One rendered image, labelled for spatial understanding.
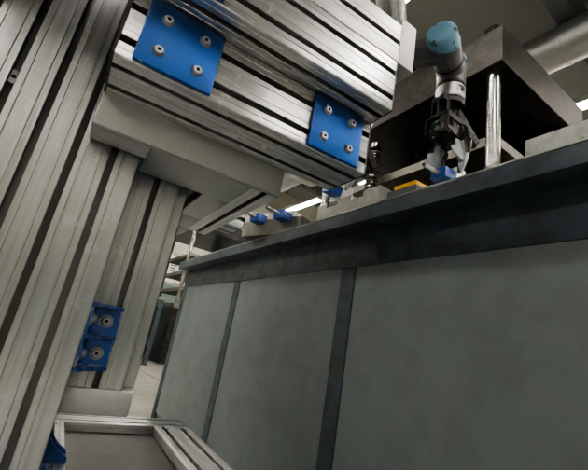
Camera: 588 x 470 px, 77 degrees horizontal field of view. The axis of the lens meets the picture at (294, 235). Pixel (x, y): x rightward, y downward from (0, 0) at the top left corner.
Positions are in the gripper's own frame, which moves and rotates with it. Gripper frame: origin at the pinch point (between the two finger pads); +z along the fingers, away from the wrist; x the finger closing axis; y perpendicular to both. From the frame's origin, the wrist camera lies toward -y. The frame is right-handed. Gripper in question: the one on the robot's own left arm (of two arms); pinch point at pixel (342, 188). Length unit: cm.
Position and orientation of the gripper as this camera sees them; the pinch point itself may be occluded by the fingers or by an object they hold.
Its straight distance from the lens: 114.0
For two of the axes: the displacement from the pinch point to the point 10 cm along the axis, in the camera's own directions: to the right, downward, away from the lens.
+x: 5.2, -0.2, -8.6
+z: -3.6, 9.0, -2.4
